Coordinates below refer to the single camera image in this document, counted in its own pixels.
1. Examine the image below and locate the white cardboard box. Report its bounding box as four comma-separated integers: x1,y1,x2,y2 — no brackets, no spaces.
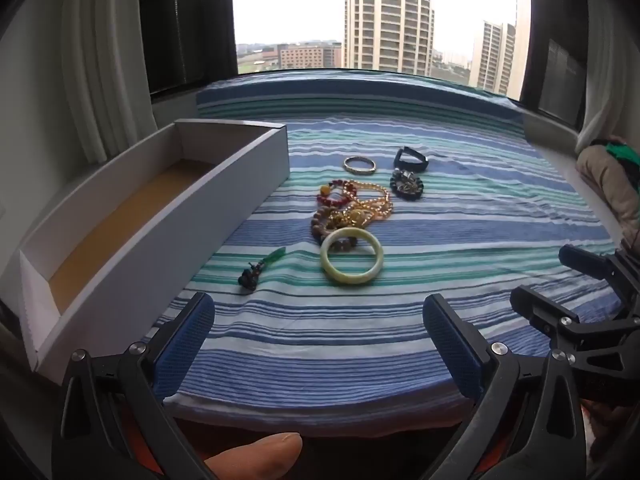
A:
0,119,291,373

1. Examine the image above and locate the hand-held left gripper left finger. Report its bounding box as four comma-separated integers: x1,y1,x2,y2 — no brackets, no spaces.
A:
52,291,217,480

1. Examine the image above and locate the low brick building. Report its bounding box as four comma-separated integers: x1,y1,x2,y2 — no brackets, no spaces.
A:
276,42,343,70

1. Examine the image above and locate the striped blue green bed sheet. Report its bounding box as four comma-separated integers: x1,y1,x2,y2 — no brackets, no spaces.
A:
142,71,626,436

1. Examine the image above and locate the pale green jade bangle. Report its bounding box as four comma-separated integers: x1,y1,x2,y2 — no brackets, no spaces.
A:
320,228,383,286

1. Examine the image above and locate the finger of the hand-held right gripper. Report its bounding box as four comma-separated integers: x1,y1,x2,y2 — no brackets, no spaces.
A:
559,244,640,293
510,284,640,401

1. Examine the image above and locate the tall beige tower building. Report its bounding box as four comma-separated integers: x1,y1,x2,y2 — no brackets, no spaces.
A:
344,0,435,76

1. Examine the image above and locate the black wristband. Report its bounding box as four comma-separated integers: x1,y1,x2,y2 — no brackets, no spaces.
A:
393,146,430,171

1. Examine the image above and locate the green cloth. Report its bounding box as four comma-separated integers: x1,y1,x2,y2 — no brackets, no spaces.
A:
602,141,640,167

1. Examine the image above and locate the white curtain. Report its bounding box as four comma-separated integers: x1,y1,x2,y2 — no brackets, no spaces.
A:
575,0,640,156
60,0,161,163

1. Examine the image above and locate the gold bead necklace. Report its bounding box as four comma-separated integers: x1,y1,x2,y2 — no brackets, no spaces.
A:
330,182,396,231

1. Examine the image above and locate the beige pillow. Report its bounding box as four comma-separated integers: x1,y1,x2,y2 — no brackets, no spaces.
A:
575,145,640,261

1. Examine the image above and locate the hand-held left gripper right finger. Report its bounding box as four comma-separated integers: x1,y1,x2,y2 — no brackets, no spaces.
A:
422,294,601,480

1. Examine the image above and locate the narrow beige tower building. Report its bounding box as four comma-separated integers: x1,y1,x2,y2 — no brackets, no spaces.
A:
470,20,517,96

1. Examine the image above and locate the red bead bracelet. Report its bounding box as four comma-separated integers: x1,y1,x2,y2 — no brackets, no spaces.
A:
317,179,358,208

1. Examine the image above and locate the person's left hand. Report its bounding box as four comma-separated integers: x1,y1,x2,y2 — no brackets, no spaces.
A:
205,432,303,480

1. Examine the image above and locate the green pendant with dark beads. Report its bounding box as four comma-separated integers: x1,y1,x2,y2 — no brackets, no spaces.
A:
238,246,287,291

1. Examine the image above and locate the dark window panel with blind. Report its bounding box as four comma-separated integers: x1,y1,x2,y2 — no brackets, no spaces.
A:
520,0,588,126

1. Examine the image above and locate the brown wooden bead bracelet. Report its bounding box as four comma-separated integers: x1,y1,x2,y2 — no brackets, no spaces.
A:
310,207,358,253

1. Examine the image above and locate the gold bangle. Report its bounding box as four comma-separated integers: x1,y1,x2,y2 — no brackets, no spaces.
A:
343,156,376,176

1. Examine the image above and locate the black bead bracelet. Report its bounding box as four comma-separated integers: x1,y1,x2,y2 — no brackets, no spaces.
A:
389,169,426,202

